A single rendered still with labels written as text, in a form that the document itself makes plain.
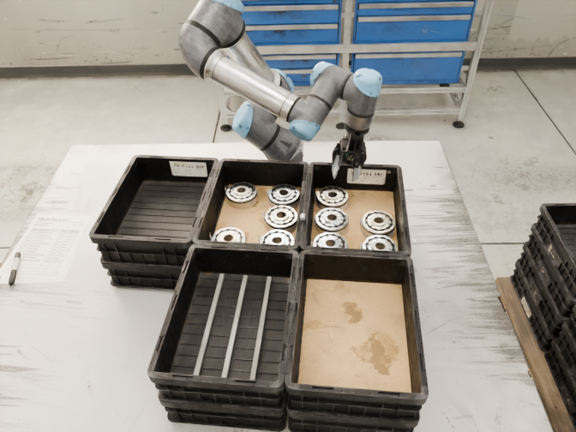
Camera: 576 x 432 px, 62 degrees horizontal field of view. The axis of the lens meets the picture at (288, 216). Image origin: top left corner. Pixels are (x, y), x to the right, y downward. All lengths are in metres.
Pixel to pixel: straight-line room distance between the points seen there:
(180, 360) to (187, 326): 0.10
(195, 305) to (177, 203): 0.43
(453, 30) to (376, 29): 0.48
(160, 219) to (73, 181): 0.59
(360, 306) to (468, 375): 0.33
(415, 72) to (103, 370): 2.66
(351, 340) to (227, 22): 0.93
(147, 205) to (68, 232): 0.33
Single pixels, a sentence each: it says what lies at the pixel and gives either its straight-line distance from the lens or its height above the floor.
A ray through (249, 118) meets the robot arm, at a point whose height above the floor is 1.00.
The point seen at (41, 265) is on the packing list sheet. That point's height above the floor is 0.70.
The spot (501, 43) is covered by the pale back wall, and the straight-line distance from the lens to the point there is 4.48.
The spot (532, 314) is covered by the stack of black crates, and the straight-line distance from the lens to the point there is 2.27.
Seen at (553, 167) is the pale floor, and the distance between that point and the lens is 3.48.
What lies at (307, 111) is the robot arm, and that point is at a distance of 1.31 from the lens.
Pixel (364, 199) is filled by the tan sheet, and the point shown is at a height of 0.83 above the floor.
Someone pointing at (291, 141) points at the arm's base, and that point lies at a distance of 1.76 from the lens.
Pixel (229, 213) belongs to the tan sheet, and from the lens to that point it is 1.57.
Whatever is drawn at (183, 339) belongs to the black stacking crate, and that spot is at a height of 0.83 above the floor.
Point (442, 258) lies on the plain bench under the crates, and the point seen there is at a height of 0.70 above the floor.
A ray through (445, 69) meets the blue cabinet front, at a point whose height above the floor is 0.42.
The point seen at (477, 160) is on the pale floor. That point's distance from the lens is 3.36.
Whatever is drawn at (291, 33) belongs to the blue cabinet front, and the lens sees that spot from 3.20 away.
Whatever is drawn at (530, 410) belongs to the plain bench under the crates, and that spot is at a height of 0.70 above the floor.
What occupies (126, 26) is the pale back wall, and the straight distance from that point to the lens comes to 4.31.
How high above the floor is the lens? 1.88
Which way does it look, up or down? 43 degrees down
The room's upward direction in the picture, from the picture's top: 2 degrees counter-clockwise
